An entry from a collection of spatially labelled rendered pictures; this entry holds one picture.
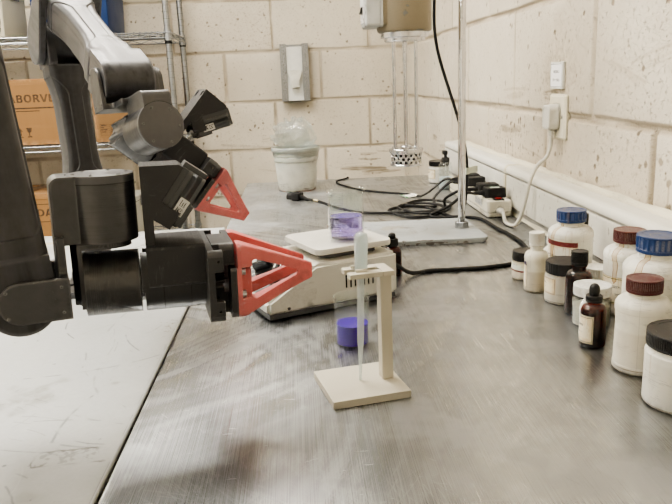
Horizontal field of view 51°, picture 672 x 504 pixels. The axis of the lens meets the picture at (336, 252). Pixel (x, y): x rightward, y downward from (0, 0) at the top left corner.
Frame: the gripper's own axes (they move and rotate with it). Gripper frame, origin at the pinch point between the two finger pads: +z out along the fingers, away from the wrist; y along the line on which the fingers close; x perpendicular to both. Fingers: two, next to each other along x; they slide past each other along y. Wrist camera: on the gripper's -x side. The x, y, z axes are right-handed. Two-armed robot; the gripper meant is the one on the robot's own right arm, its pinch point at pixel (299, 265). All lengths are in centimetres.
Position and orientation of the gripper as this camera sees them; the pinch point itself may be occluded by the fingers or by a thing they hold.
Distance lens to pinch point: 68.1
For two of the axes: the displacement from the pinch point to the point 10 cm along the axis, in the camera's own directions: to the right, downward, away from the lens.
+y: -2.7, -2.1, 9.4
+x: 0.2, 9.7, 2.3
